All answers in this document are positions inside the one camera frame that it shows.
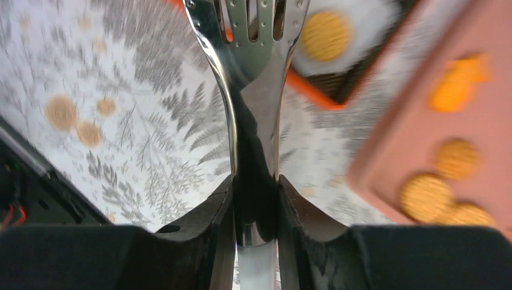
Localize floral tablecloth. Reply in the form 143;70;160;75
0;0;473;290

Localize metal tongs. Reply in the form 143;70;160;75
184;0;310;289

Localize round yellow biscuit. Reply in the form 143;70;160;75
301;10;353;62
436;203;497;227
399;173;455;223

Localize pink cookie tray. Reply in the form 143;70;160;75
347;1;511;235

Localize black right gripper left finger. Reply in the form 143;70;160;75
1;178;235;289

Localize swirl butter cookie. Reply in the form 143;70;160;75
434;139;480;180

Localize orange compartment box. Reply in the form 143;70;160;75
175;1;420;109

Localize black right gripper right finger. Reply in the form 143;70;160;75
278;176;511;289

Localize orange fish-shaped cookie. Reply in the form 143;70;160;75
429;53;490;112

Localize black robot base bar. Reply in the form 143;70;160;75
1;119;109;230

